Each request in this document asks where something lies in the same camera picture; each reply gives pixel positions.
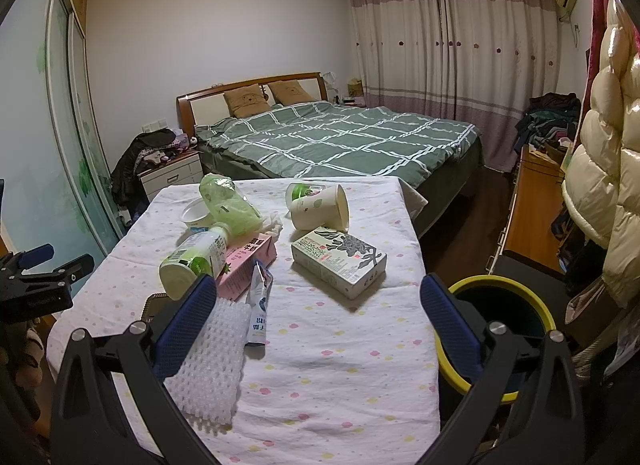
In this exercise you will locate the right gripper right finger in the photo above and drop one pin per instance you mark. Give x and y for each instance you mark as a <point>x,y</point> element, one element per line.
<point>498,345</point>

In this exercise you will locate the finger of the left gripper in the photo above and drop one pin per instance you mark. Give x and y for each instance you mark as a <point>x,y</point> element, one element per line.
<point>72,271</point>

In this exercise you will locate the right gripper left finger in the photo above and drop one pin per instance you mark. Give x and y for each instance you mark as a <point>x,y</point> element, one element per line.
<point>89,424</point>

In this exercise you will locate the white foam net sleeve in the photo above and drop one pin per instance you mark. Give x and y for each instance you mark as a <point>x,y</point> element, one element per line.
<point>207,386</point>

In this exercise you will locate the brown plastic food container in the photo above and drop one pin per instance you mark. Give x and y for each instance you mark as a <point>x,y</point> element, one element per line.
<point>153,305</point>

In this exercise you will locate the white green bottle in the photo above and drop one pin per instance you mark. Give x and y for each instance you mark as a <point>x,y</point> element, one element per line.
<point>204,252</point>

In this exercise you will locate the pink milk carton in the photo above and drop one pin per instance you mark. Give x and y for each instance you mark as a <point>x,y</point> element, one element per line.
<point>235,278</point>

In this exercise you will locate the green plastic wrapper bag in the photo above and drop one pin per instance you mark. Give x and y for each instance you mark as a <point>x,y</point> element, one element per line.
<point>228,207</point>

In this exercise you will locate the white leaf print box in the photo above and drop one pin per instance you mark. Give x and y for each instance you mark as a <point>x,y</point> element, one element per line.
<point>340,260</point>

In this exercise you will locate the small green cup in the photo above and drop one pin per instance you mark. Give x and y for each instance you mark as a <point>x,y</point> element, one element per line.
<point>299,190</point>

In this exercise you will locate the white paper cup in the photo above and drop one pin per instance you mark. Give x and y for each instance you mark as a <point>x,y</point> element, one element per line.
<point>328,208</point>

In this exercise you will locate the white tissue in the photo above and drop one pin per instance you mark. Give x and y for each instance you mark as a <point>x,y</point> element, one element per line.
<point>271,225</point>

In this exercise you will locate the yellow rimmed blue trash bin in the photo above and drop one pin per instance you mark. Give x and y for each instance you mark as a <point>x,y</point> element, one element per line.
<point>469,319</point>

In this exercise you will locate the sliding glass wardrobe door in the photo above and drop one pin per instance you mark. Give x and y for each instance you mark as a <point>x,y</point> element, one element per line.
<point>56,180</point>

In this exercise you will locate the white nightstand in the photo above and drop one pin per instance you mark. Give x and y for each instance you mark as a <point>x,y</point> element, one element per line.
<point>185,169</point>

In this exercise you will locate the white dotted table cloth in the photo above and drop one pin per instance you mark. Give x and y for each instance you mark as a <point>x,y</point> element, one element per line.
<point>342,381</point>

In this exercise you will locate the wooden bed headboard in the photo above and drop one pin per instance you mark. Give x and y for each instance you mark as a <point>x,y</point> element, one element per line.
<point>210,106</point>

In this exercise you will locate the cream puffer jacket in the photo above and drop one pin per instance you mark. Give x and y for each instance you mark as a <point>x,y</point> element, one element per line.
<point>601,185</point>

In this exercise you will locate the left brown pillow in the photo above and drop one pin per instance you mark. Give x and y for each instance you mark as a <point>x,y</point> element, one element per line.
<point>246,101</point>

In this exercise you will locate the brown pillow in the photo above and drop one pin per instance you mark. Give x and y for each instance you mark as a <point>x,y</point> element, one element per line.
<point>246,101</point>
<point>288,93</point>

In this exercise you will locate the right brown pillow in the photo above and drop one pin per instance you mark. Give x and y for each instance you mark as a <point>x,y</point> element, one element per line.
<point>288,93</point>

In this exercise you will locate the green checked duvet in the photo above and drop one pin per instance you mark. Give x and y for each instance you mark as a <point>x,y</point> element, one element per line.
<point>321,139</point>

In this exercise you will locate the clothes pile on cabinet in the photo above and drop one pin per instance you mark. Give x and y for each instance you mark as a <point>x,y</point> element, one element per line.
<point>547,120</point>

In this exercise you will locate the tissue box on far nightstand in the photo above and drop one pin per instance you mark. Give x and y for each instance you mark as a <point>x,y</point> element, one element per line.
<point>355,88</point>

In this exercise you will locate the pink white curtain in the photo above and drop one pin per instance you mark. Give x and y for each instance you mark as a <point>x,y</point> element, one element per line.
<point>475,61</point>

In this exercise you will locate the red dotted garment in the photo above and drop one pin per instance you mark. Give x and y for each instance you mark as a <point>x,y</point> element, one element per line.
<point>597,45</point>

